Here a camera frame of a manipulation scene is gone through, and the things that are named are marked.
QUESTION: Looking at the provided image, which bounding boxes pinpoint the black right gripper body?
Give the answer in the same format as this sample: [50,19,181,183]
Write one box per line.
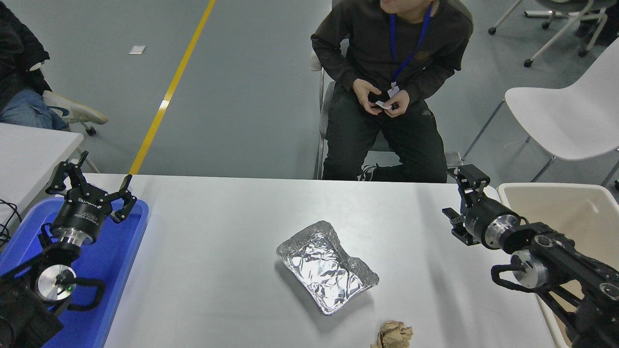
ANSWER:
[462,196,509,248]

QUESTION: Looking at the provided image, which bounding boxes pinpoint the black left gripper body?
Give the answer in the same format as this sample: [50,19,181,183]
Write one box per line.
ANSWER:
[50,190,112,241]

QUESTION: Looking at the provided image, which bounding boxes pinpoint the foil tray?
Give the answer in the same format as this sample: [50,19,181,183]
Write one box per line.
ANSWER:
[276,221,380,316]

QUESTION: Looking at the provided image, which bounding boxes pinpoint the person's left hand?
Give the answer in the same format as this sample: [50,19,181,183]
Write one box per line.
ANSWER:
[384,89,411,118]

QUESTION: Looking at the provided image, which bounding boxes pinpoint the person's right hand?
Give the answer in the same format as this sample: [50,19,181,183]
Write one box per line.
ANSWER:
[352,79,383,116]

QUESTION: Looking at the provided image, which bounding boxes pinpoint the white side table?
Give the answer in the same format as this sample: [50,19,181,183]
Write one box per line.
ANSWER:
[0,123,84,232]

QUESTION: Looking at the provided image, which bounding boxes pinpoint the white swivel chair with casters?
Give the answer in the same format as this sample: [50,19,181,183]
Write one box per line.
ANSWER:
[29,61,101,174]

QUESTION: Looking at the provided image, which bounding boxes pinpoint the blue plastic tray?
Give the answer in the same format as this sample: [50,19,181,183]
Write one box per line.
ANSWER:
[0,197,149,348]

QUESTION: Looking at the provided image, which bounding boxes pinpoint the large pale bin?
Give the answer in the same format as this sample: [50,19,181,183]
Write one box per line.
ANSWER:
[497,183,619,348]

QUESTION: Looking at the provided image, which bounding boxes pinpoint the yellow floor tape line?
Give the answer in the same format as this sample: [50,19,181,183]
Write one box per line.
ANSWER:
[128,0,217,175]

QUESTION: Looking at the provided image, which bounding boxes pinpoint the white shell chair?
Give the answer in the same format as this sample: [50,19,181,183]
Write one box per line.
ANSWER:
[462,38,619,187]

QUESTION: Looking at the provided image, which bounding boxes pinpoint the crumpled tan paper ball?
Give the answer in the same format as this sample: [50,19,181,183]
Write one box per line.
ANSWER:
[370,320,413,348]

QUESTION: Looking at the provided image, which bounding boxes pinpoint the person in blue jeans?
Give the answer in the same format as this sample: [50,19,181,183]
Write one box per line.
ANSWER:
[0,0,69,131]

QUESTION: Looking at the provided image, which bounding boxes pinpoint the white-legged office chair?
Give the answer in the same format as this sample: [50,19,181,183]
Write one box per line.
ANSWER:
[488,0,609,68]

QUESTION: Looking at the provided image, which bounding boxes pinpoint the person in black trousers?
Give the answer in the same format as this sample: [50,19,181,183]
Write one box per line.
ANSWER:
[573,0,619,46]

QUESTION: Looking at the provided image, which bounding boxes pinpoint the black cable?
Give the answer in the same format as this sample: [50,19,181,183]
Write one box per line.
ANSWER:
[0,200,23,248]

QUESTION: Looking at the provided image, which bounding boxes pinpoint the blue lanyard with badge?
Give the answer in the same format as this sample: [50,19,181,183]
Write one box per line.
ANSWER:
[387,2,433,99]

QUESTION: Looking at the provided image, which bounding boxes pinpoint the person with blue lanyard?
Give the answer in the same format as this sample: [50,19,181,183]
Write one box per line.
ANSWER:
[311,0,474,183]

